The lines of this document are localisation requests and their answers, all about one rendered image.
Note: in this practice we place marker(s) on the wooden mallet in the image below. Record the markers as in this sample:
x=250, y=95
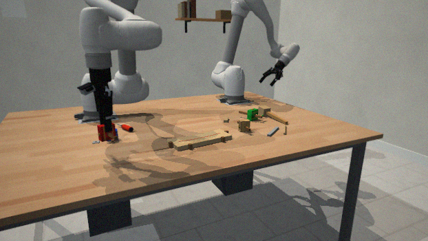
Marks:
x=265, y=110

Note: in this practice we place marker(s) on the grey metal bar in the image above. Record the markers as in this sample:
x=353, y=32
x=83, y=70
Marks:
x=273, y=131

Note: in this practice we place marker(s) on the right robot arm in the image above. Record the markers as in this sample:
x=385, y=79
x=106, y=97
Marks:
x=99, y=36

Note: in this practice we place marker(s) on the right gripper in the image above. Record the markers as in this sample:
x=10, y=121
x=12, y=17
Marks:
x=102, y=95

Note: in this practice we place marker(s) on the red screwdriver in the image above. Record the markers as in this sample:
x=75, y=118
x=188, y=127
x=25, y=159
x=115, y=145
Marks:
x=126, y=127

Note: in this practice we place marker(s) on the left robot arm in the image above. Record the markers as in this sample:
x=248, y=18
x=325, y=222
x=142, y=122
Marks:
x=231, y=77

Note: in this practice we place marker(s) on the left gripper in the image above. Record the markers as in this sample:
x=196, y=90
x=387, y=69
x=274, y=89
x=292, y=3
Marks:
x=277, y=70

